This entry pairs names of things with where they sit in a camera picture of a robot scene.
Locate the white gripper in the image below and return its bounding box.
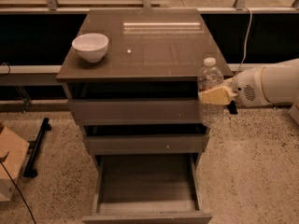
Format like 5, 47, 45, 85
198, 67, 270, 107

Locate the clear plastic water bottle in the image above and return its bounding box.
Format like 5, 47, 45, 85
197, 57, 224, 128

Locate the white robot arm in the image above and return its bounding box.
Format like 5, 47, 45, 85
198, 59, 299, 107

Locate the brown drawer cabinet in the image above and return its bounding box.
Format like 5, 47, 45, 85
55, 8, 235, 224

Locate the middle drawer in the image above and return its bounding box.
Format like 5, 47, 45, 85
83, 134, 209, 155

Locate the open bottom drawer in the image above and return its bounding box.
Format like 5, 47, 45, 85
83, 154, 212, 224

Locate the top drawer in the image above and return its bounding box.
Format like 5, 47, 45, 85
68, 99, 201, 125

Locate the metal window railing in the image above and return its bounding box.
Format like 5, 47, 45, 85
0, 0, 299, 87

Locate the cardboard box right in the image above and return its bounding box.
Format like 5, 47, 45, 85
288, 104, 299, 124

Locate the cardboard box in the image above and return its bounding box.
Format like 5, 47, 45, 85
0, 124, 29, 202
288, 104, 299, 124

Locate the white ceramic bowl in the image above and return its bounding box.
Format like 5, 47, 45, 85
72, 33, 109, 63

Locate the cardboard box left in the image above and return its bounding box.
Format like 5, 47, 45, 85
0, 124, 29, 202

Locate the white cable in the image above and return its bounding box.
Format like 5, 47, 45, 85
234, 7, 253, 77

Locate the black cable on floor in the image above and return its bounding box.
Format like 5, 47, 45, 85
0, 161, 37, 224

